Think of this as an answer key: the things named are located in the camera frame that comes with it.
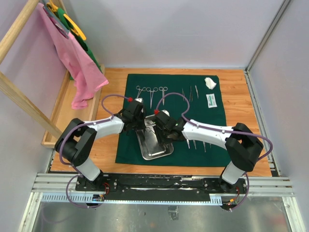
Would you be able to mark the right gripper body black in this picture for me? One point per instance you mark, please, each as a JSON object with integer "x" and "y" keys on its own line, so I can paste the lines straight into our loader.
{"x": 163, "y": 135}

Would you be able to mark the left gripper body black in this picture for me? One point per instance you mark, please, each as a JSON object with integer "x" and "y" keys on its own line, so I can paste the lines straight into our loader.
{"x": 139, "y": 122}

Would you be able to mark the steel needle holder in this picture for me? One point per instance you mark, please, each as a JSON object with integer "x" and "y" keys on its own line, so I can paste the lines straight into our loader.
{"x": 149, "y": 127}

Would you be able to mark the steel instrument tray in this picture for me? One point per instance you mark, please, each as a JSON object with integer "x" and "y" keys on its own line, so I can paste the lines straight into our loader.
{"x": 150, "y": 147}

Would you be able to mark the steel forceps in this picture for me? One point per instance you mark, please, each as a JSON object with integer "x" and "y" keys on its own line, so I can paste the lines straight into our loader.
{"x": 140, "y": 90}
{"x": 151, "y": 92}

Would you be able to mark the steel surgical scissors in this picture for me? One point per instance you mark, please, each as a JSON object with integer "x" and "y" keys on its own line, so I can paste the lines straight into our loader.
{"x": 163, "y": 91}

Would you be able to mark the dark green surgical cloth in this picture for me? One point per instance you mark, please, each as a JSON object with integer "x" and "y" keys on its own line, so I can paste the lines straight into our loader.
{"x": 128, "y": 151}

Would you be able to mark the blue suture packet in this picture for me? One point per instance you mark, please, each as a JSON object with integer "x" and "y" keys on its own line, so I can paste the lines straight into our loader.
{"x": 211, "y": 101}

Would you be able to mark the white gauze roll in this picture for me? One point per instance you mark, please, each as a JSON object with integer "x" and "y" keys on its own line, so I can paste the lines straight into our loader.
{"x": 210, "y": 84}

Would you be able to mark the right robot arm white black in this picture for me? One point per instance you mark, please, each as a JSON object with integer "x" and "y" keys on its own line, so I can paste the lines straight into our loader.
{"x": 243, "y": 147}

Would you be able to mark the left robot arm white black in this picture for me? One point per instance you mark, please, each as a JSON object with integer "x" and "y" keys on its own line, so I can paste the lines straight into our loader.
{"x": 77, "y": 140}

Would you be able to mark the pink cloth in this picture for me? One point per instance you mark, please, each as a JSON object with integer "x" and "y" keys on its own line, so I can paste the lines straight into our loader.
{"x": 86, "y": 74}

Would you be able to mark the green garment on hanger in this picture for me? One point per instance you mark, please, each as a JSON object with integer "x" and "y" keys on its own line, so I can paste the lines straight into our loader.
{"x": 68, "y": 25}

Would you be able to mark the yellow hanger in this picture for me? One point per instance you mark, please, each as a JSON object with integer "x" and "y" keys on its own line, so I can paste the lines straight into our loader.
{"x": 74, "y": 28}

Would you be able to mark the grey hanger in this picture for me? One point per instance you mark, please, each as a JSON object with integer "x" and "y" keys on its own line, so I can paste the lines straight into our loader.
{"x": 56, "y": 21}

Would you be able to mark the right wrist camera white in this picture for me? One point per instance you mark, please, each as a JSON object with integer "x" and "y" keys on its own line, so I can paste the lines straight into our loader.
{"x": 166, "y": 112}

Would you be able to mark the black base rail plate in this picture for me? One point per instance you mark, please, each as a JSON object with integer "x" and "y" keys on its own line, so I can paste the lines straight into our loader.
{"x": 158, "y": 188}

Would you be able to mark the wooden rack frame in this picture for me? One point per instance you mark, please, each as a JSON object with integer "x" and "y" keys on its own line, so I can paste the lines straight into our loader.
{"x": 32, "y": 65}

